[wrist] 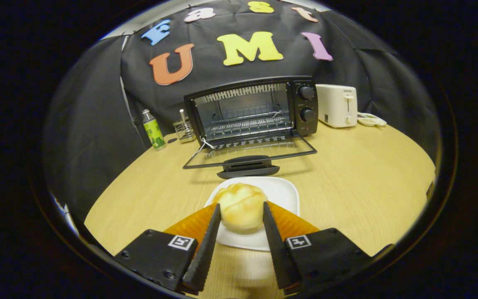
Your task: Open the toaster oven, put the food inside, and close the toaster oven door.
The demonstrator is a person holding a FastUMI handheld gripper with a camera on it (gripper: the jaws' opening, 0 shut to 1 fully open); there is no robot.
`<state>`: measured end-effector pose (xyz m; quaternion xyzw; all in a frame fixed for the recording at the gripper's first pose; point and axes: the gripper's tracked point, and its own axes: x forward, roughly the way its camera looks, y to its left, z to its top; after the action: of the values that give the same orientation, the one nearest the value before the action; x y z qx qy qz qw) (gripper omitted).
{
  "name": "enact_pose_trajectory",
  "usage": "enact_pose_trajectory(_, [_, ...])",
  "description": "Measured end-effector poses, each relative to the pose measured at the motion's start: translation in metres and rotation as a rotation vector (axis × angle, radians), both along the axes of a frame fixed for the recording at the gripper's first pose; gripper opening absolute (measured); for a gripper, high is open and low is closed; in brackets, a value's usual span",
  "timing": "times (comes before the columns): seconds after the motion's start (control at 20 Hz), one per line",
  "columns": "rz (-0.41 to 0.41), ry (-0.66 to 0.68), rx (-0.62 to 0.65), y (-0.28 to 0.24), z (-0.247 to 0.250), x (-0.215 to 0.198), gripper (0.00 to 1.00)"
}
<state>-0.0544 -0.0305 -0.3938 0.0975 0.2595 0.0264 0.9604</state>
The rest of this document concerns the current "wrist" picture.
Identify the metal wire basket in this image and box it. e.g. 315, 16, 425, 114
173, 109, 196, 144

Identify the golden bread bun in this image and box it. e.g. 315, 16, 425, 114
212, 183, 268, 232

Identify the white string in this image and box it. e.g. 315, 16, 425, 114
189, 138, 215, 160

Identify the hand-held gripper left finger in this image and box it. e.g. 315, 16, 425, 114
113, 203, 222, 295

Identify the white toaster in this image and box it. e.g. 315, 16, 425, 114
316, 84, 358, 128

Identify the black backdrop cloth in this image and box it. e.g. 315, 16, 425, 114
44, 0, 441, 225

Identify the small white divided dish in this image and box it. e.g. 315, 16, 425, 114
357, 112, 388, 127

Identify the white square plate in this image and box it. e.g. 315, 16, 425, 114
204, 176, 300, 252

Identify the black toaster oven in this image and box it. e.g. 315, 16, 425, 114
182, 76, 319, 180

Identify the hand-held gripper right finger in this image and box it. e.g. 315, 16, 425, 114
262, 201, 374, 296

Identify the green label water bottle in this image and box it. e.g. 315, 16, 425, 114
142, 109, 167, 150

